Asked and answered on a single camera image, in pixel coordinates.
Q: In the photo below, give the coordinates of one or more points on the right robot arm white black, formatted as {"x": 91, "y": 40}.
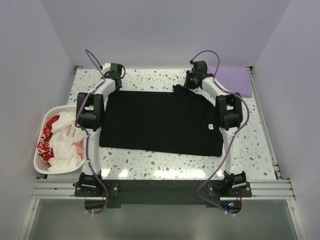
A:
{"x": 229, "y": 113}

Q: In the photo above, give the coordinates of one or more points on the folded purple t shirt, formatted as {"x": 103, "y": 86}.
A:
{"x": 236, "y": 80}

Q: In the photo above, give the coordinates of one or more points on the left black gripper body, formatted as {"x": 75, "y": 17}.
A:
{"x": 119, "y": 87}

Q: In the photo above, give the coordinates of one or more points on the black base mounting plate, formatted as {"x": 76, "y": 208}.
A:
{"x": 164, "y": 192}

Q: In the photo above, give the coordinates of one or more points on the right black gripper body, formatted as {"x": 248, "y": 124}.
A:
{"x": 190, "y": 80}

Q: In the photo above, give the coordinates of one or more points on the aluminium frame rail front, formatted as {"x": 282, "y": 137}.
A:
{"x": 261, "y": 189}

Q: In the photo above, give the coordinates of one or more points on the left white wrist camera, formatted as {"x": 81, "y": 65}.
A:
{"x": 106, "y": 67}

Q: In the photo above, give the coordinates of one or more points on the white plastic laundry basket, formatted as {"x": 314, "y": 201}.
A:
{"x": 41, "y": 160}

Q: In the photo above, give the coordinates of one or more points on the black t shirt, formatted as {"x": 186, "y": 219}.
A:
{"x": 179, "y": 122}

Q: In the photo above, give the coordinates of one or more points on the aluminium frame rail right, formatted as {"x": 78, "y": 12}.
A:
{"x": 274, "y": 162}

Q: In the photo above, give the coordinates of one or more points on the pink garment in basket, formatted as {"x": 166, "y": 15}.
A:
{"x": 79, "y": 148}

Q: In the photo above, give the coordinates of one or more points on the white red printed t shirt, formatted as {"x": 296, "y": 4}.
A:
{"x": 62, "y": 142}

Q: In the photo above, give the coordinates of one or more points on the aluminium frame rail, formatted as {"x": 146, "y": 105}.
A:
{"x": 261, "y": 189}
{"x": 274, "y": 162}

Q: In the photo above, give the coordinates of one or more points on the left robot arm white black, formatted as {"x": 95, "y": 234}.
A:
{"x": 90, "y": 117}

